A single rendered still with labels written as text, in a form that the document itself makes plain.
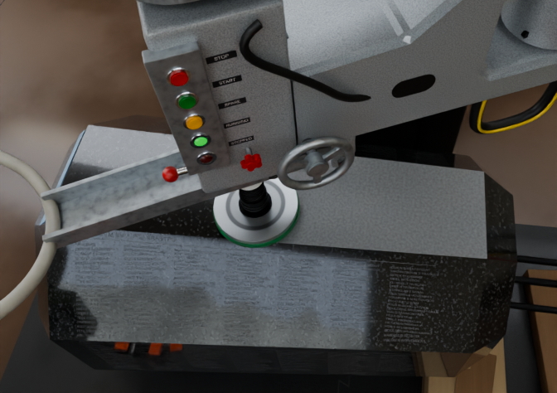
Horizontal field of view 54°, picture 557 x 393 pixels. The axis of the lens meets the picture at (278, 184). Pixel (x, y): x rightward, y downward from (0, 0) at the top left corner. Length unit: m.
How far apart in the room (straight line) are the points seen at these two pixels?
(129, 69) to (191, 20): 2.28
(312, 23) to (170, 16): 0.29
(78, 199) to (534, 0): 1.02
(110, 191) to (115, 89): 1.72
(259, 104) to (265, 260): 0.57
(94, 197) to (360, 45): 0.69
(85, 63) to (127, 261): 1.85
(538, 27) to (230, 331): 1.00
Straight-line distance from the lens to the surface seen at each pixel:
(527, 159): 2.62
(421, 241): 1.38
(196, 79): 0.83
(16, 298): 1.22
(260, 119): 0.95
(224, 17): 0.79
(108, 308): 1.58
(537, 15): 1.15
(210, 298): 1.46
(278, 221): 1.34
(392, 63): 0.97
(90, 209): 1.29
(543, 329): 2.18
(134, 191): 1.27
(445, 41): 0.99
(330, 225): 1.38
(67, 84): 3.12
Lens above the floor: 2.04
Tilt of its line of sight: 57 degrees down
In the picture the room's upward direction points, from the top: 9 degrees counter-clockwise
